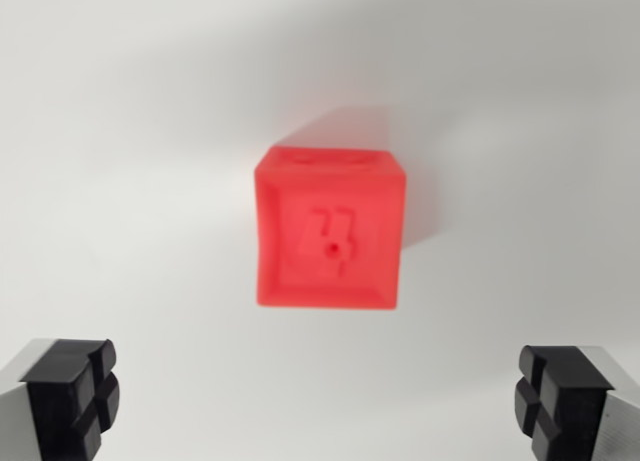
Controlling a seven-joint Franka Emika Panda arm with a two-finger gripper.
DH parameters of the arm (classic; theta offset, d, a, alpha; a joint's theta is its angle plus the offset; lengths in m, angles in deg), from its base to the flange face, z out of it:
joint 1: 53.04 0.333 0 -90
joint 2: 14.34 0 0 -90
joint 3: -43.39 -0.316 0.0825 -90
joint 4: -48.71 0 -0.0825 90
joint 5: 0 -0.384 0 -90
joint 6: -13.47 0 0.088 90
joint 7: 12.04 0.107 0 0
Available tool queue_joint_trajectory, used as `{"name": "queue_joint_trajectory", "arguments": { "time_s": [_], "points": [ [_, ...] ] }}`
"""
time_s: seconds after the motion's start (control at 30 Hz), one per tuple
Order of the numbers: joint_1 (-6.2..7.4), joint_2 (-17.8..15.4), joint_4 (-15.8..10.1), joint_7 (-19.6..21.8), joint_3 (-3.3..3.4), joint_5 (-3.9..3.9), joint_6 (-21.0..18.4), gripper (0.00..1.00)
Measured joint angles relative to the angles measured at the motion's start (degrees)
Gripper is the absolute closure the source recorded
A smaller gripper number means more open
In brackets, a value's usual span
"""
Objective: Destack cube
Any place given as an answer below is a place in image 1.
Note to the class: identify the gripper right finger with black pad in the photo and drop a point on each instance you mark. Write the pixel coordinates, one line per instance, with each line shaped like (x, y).
(575, 406)

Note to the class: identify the red cube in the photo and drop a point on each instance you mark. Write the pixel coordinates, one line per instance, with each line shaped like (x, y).
(330, 231)

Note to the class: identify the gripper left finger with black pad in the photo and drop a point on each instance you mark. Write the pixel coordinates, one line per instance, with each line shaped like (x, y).
(55, 401)

